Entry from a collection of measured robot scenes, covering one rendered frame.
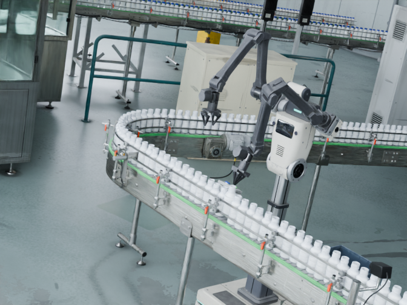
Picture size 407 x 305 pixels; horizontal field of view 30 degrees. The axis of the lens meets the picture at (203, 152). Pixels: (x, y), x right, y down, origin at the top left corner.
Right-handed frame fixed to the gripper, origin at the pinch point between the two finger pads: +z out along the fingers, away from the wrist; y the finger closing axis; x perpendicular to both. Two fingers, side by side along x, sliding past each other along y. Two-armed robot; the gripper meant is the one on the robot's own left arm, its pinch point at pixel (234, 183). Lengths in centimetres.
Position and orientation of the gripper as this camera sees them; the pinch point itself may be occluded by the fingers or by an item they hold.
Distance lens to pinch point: 436.7
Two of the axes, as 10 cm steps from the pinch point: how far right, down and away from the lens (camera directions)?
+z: -4.3, 9.0, 0.6
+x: 6.5, 2.7, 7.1
